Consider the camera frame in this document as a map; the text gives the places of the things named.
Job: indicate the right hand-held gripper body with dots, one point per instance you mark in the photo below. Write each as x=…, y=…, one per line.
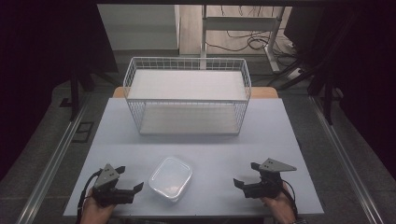
x=267, y=188

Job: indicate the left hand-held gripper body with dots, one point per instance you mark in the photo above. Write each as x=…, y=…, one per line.
x=107, y=182

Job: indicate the person's right hand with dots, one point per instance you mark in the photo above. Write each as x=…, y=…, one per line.
x=278, y=207

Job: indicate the person's left hand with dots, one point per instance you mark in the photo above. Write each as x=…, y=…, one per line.
x=95, y=211

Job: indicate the clear plastic lidded container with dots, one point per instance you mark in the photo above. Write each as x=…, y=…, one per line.
x=170, y=179

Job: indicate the wooden table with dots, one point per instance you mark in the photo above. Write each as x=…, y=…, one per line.
x=264, y=92

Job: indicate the black stand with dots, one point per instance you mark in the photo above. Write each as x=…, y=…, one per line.
x=327, y=99
x=74, y=93

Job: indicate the white power strip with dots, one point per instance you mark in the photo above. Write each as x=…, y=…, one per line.
x=294, y=73

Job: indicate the white cabinet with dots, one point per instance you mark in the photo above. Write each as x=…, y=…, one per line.
x=140, y=28

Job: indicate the metal floor rail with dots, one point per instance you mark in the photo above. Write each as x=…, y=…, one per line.
x=345, y=161
x=51, y=165

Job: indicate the white desk frame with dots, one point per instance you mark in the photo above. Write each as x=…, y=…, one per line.
x=239, y=23

